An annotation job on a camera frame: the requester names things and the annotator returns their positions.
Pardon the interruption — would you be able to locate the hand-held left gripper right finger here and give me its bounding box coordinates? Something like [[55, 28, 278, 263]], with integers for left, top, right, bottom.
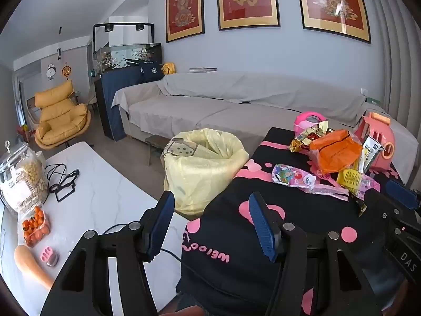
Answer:
[[248, 191, 384, 316]]

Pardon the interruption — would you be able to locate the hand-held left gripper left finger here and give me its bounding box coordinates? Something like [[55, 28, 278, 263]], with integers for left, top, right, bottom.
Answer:
[[40, 191, 176, 316]]

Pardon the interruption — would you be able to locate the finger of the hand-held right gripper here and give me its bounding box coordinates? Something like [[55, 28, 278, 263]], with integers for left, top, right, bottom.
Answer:
[[360, 179, 421, 234]]

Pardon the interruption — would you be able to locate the yellow snack packet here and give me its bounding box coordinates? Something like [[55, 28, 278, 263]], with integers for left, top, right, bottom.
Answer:
[[336, 169, 380, 198]]

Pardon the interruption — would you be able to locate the white green packet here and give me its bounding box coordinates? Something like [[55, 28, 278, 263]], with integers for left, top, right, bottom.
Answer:
[[362, 136, 385, 173]]

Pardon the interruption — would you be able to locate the trash bin with yellow bag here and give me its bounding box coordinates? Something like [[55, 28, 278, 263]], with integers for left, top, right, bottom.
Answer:
[[162, 128, 250, 219]]

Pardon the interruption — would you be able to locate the colourful egg-shaped packet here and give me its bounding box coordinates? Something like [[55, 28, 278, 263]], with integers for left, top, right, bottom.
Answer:
[[271, 164, 318, 190]]

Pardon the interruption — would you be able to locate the pink striped wrapper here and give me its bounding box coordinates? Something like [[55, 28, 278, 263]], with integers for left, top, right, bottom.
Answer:
[[304, 184, 350, 202]]

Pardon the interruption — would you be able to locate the orange wrapper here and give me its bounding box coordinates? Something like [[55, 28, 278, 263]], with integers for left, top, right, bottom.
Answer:
[[309, 130, 362, 175]]

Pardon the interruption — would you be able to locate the gold red candy wrapper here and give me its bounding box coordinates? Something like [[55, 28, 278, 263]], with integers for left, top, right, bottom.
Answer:
[[289, 122, 334, 152]]

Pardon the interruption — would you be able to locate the black pink printed cloth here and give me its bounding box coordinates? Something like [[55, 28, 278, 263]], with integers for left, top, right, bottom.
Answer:
[[179, 127, 415, 316]]

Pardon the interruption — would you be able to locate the coral pink toy basket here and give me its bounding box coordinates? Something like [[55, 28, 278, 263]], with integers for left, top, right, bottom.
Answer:
[[353, 112, 397, 173]]

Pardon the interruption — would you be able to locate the brown cardboard piece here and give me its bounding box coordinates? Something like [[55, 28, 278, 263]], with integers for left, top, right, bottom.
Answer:
[[166, 138, 195, 157]]

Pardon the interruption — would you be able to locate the small wooden stool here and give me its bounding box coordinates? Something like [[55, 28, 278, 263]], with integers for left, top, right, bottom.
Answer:
[[145, 135, 172, 167]]

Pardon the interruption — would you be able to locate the small pink holder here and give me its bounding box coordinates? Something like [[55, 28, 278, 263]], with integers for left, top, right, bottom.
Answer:
[[39, 246, 58, 267]]

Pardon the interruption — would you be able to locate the grey covered sofa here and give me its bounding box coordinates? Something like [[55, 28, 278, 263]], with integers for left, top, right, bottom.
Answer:
[[111, 71, 415, 159]]

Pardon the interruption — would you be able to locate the box of orange cherry tomatoes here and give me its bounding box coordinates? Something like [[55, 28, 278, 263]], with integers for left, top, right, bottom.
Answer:
[[18, 206, 51, 248]]

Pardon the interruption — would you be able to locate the grey curtain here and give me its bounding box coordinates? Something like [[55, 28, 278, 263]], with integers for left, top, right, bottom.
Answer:
[[358, 0, 421, 185]]

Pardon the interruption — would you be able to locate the butternut squash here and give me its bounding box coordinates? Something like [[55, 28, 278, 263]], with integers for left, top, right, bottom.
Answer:
[[14, 245, 55, 291]]

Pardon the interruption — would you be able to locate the dark blue tank cabinet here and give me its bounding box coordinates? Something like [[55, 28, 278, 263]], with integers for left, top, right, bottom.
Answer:
[[95, 62, 165, 140]]

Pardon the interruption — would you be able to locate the glass jar of nuts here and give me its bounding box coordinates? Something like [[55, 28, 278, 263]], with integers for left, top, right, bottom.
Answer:
[[0, 141, 50, 213]]

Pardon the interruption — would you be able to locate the yellow armchair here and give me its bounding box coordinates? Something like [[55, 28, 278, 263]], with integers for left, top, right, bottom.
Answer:
[[34, 81, 92, 149]]

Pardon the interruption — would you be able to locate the dark blue badge cloth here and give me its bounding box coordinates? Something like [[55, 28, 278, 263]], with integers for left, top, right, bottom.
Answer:
[[141, 61, 164, 81]]

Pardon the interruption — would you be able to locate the glass fish tank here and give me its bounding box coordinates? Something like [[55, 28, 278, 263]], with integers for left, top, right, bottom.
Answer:
[[92, 23, 163, 76]]

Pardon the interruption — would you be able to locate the red framed dragon picture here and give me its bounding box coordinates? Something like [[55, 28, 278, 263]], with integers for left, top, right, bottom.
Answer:
[[294, 0, 372, 44]]

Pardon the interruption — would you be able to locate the red framed gourd picture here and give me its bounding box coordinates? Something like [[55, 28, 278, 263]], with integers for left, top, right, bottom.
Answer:
[[165, 0, 205, 43]]

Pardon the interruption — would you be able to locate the red framed calligraphy picture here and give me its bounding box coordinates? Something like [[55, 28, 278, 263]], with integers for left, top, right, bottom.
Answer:
[[215, 0, 281, 31]]

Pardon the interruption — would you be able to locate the black looped cable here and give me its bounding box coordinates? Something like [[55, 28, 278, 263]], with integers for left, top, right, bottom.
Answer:
[[44, 163, 80, 203]]

